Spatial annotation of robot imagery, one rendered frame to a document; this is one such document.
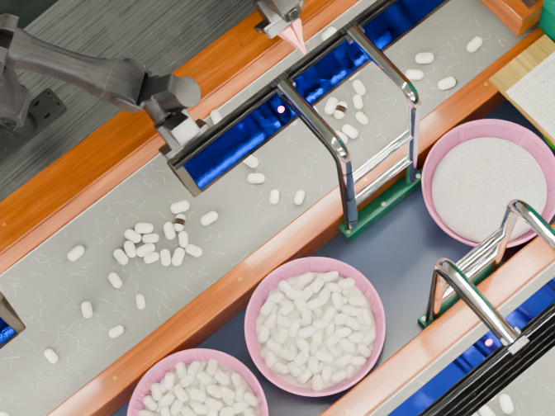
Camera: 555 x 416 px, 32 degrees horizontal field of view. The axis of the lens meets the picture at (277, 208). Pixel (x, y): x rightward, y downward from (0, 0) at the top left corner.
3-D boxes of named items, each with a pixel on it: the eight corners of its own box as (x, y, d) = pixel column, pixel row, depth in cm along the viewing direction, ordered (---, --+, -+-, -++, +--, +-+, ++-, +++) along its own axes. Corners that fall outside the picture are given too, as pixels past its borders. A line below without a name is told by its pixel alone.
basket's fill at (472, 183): (407, 191, 199) (408, 181, 194) (490, 125, 202) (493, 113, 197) (482, 272, 192) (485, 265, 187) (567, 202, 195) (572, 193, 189)
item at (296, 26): (320, 48, 195) (294, 9, 191) (291, 69, 194) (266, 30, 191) (307, 45, 201) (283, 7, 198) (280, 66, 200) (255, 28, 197)
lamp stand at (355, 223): (290, 177, 204) (263, 83, 162) (364, 119, 206) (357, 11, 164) (348, 243, 198) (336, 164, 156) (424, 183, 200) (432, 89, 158)
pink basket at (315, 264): (225, 360, 193) (218, 351, 184) (293, 246, 199) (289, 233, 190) (343, 428, 186) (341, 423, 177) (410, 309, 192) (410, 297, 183)
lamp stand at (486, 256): (416, 322, 191) (424, 262, 149) (494, 259, 194) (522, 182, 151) (482, 398, 185) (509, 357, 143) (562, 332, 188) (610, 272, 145)
